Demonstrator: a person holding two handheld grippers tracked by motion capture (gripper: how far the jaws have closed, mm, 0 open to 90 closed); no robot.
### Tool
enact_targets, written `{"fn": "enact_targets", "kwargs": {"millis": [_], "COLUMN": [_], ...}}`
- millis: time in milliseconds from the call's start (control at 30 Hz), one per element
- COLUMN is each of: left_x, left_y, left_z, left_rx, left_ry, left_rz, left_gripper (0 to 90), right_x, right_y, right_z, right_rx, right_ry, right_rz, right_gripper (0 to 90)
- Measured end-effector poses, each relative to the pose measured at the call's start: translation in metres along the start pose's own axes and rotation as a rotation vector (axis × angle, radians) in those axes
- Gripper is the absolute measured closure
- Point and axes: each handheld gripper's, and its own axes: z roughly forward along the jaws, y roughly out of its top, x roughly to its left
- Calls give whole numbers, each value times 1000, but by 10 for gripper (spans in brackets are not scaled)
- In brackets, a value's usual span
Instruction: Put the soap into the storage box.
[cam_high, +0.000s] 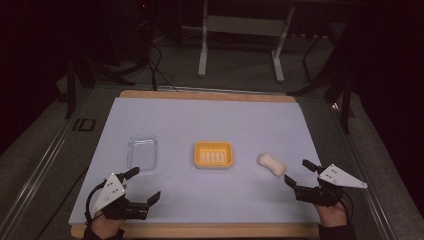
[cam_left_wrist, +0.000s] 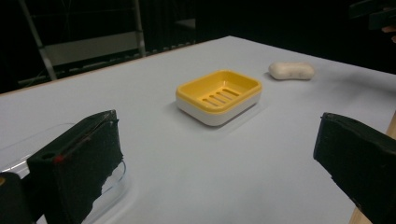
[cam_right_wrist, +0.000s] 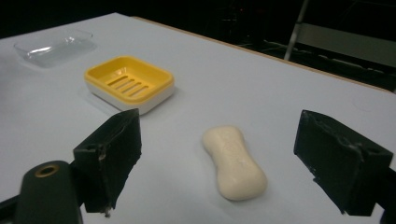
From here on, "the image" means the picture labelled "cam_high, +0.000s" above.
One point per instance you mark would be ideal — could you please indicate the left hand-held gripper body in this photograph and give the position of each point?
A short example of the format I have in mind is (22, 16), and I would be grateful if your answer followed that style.
(110, 193)

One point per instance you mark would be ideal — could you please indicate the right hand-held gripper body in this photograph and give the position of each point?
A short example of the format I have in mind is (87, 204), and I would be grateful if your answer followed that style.
(340, 178)

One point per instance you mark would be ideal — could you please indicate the clear plastic container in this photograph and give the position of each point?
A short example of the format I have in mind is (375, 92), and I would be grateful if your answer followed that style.
(142, 154)

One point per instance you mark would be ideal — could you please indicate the yellow soap dish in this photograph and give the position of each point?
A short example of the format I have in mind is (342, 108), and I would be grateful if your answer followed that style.
(213, 154)

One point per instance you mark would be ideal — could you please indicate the person's left hand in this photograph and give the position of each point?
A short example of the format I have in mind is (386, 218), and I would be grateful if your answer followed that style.
(106, 228)

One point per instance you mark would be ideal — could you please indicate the person's right hand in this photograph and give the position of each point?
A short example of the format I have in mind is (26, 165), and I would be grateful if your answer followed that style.
(331, 216)

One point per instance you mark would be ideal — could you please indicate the pale blue table cover sheet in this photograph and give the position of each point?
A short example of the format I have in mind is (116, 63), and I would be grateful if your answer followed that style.
(200, 196)

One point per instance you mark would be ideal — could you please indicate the black metal stand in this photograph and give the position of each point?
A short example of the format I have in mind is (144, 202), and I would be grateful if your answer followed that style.
(346, 106)

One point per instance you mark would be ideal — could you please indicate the white metal stand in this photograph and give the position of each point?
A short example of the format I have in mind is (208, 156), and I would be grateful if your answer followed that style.
(243, 26)

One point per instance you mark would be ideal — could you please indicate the metal floor rail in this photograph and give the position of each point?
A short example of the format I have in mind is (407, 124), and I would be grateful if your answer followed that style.
(33, 180)
(370, 200)

